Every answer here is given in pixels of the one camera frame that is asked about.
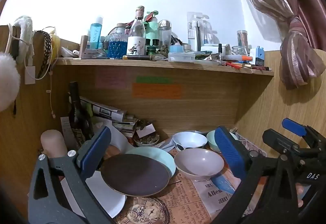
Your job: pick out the small glass jar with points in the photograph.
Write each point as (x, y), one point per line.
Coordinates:
(239, 51)

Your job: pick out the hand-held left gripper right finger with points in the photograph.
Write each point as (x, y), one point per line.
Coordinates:
(228, 150)

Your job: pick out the small bowl of beads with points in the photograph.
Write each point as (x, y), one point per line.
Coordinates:
(146, 140)

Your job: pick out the person's right hand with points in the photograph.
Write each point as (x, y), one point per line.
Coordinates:
(300, 197)

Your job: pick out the beige cylinder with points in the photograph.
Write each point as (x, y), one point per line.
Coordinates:
(53, 142)

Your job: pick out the pink curtain tieback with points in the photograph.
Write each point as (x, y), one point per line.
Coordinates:
(298, 26)

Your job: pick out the green pump bottle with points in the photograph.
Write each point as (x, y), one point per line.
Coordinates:
(152, 30)

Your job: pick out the dark wine bottle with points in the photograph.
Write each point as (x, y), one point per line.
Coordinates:
(76, 117)

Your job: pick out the clear plastic box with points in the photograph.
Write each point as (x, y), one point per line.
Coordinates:
(181, 57)

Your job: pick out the newspaper print table mat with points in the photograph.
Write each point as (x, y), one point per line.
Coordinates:
(183, 196)

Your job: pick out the orange sticky note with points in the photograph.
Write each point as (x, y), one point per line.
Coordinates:
(156, 91)

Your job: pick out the translucent blue bottle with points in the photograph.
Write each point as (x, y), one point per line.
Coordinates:
(96, 33)

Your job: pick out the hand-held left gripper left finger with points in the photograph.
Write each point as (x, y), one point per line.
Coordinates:
(98, 146)

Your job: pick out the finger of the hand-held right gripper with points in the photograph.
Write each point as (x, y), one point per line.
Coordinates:
(294, 127)
(279, 141)

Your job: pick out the toothbrush blister pack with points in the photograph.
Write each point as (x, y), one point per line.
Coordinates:
(197, 30)

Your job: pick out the white bowl with black dots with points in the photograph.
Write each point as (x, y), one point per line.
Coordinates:
(189, 138)

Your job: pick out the white fluffy headband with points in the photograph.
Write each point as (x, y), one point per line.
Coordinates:
(25, 33)

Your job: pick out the dark brown plate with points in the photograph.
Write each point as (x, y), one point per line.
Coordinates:
(135, 175)

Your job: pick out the brown cardboard tube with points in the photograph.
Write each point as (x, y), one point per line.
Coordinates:
(83, 47)

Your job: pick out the white fluffy pompom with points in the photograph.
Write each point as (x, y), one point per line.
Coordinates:
(7, 81)

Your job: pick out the light blue plate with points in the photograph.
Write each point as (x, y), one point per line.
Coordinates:
(163, 156)

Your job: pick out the glass jar with silver lid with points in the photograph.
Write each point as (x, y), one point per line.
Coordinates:
(164, 35)

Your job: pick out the green sticky note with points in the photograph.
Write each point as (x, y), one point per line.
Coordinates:
(154, 79)

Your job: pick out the glass bottle with blue liquid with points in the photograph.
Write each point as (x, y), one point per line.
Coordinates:
(117, 48)

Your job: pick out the light blue round container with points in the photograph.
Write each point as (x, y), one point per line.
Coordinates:
(176, 48)

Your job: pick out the black marker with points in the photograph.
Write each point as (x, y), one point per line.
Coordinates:
(137, 57)

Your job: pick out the mauve bowl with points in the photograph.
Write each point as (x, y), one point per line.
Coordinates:
(198, 163)

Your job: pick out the folded grey paper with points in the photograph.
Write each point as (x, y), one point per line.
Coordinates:
(166, 145)

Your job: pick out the white plate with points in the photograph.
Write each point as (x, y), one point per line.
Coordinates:
(107, 196)

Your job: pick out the small pink paper box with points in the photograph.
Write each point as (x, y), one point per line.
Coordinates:
(145, 130)

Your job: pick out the dark green ink bottle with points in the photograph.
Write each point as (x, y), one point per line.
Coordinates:
(155, 47)

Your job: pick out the white marker with orange cap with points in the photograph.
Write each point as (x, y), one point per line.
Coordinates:
(238, 58)

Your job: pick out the stack of papers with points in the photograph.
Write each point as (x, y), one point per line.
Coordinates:
(109, 112)

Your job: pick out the pink sticky note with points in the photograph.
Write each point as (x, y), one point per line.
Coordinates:
(110, 79)

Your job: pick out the clear bottle with white label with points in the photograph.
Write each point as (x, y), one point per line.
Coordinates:
(136, 45)

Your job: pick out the dark studded headband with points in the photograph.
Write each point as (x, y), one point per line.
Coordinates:
(45, 56)

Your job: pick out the white hanging tag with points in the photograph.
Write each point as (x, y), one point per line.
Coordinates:
(30, 75)

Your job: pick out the wooden shelf board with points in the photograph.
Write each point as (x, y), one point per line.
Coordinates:
(163, 67)

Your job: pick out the mint green bowl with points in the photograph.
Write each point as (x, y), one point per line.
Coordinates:
(212, 141)

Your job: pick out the yellow headband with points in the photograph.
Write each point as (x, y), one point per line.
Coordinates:
(56, 45)

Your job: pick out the blue and white box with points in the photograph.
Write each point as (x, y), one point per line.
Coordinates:
(257, 57)

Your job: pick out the clear tube of pens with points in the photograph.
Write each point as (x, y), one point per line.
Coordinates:
(242, 38)

